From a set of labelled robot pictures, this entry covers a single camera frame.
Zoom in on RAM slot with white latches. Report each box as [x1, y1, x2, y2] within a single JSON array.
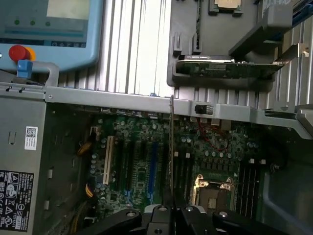
[[254, 159, 267, 218], [184, 153, 191, 206], [243, 159, 255, 218], [174, 151, 180, 204]]

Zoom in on RAM slot with black latches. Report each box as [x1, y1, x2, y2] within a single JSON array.
[[189, 156, 196, 196], [237, 168, 245, 218], [248, 168, 257, 218], [179, 156, 185, 205]]

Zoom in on green RAM stick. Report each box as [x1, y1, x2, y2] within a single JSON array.
[[195, 0, 203, 53]]

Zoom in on CPU socket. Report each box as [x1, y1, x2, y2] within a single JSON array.
[[192, 173, 238, 215]]

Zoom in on green motherboard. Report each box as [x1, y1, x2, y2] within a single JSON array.
[[83, 107, 278, 235]]

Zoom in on blue expansion slot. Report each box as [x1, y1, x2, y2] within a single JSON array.
[[149, 142, 158, 198]]

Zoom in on long black expansion slot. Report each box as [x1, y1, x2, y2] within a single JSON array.
[[126, 141, 135, 196], [116, 139, 125, 194], [163, 141, 172, 194]]

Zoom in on white expansion slot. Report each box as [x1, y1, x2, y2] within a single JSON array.
[[102, 136, 115, 186]]

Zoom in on white power connector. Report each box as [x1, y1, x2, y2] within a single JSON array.
[[88, 126, 104, 139]]

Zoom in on open metal PC case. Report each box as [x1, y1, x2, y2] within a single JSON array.
[[0, 80, 313, 235]]

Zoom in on green graphics card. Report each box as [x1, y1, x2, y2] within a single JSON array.
[[175, 43, 309, 80]]

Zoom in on grey power supply unit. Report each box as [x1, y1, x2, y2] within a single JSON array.
[[0, 62, 83, 235]]

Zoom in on grey parts rack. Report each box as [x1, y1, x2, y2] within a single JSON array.
[[166, 0, 313, 87]]

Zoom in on blue power supply latch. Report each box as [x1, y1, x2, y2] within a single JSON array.
[[17, 60, 33, 79]]

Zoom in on blue-grey teach pendant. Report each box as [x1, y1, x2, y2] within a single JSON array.
[[0, 0, 104, 73]]

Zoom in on silver CPU chip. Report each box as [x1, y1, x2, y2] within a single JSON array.
[[214, 0, 243, 12]]

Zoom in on blue disk caddy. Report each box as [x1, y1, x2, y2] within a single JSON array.
[[275, 0, 313, 44]]

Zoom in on silver hard disk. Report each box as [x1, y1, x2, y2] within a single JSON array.
[[259, 0, 303, 15]]

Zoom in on red-black twisted wire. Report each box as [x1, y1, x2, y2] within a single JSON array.
[[197, 117, 232, 150]]

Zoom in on yellow sleeved power cable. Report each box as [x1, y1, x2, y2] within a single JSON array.
[[76, 141, 93, 158]]

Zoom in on black intrusion switch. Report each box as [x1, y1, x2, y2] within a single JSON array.
[[194, 103, 209, 115]]

